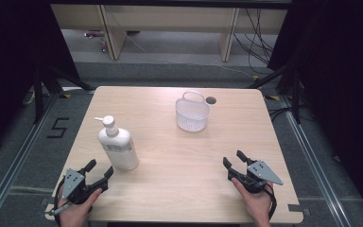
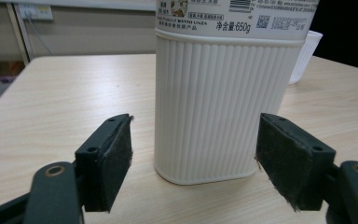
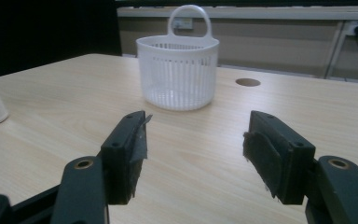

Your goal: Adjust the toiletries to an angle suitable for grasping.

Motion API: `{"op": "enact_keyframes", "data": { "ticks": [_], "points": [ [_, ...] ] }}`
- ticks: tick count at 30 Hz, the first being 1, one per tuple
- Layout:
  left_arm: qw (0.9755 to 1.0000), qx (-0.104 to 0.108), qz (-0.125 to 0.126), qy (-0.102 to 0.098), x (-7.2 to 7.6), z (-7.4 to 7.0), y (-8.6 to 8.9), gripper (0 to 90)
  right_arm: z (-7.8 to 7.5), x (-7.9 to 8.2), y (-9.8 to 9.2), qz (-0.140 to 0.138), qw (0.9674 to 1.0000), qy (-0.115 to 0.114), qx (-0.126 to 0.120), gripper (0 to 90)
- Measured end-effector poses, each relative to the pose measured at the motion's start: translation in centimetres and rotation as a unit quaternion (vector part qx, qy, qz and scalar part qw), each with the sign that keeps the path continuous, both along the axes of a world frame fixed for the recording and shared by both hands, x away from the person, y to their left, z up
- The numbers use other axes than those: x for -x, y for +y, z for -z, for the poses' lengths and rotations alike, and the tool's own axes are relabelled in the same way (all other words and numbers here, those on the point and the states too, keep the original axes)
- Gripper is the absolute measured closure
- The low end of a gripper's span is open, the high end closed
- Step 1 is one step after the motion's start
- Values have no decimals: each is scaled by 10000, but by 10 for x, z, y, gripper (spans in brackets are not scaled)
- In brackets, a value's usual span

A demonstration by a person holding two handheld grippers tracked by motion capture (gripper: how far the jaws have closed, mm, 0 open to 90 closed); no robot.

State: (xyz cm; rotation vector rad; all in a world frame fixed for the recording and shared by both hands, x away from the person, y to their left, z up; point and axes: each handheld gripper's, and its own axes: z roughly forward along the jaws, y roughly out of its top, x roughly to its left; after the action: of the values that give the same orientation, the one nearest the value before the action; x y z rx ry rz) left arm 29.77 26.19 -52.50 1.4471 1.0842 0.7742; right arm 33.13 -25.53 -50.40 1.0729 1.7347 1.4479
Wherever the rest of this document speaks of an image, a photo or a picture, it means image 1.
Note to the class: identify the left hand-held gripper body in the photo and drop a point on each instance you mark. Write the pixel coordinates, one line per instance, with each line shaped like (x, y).
(72, 184)

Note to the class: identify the person's right hand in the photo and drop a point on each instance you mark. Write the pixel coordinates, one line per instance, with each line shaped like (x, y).
(258, 205)

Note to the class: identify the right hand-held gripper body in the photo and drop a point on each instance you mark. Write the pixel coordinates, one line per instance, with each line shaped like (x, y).
(258, 176)

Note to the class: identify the metal floor rail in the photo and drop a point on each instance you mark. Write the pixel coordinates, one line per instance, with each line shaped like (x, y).
(9, 170)
(315, 167)

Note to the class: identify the black metal stand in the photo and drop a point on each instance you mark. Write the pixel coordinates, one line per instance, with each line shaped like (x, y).
(38, 94)
(296, 94)

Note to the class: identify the dark curtain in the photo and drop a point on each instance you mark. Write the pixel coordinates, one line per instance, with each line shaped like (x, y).
(343, 78)
(9, 63)

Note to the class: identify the white pump bottle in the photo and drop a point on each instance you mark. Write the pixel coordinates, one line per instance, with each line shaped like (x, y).
(119, 148)

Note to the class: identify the white plastic basket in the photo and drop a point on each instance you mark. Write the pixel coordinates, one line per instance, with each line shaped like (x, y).
(192, 115)

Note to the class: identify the yellow floor tape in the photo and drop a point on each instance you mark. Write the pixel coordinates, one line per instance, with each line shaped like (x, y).
(255, 77)
(66, 96)
(272, 97)

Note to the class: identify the person's left hand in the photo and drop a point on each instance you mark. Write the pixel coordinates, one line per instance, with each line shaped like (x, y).
(75, 214)

